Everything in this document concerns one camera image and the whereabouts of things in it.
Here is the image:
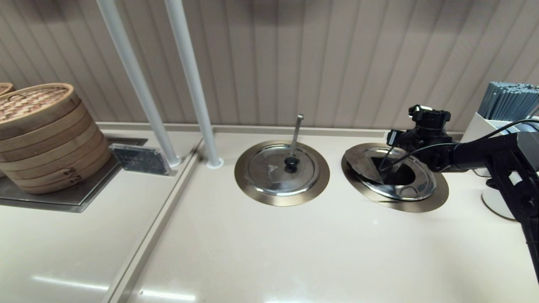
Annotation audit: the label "steel ladle handle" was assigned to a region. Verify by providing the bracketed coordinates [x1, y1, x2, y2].
[379, 145, 396, 172]
[289, 114, 304, 157]

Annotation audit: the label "folding steel pot lid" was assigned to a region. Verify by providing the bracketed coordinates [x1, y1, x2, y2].
[344, 146, 437, 201]

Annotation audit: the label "steel pot lid black knob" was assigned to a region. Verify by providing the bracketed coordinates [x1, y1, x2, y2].
[244, 144, 320, 197]

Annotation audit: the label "bamboo steamer baskets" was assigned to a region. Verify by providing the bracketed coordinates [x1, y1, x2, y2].
[0, 83, 112, 195]

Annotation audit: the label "white cutlery holder box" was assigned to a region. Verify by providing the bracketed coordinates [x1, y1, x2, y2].
[461, 112, 539, 141]

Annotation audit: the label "grey-blue chopstick bundle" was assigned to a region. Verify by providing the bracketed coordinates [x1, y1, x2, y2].
[479, 82, 539, 122]

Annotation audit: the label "white round container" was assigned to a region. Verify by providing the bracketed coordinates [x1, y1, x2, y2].
[481, 168, 519, 221]

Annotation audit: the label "white support pole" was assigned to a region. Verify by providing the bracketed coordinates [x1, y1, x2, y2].
[96, 0, 182, 168]
[164, 0, 224, 170]

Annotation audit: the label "dark acrylic label sign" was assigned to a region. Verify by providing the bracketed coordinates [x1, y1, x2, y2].
[109, 144, 172, 176]

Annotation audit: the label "recessed steel steamer tray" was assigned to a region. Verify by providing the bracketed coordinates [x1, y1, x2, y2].
[0, 137, 148, 213]

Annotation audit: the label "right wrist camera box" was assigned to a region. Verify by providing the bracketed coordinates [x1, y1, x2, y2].
[387, 129, 407, 146]

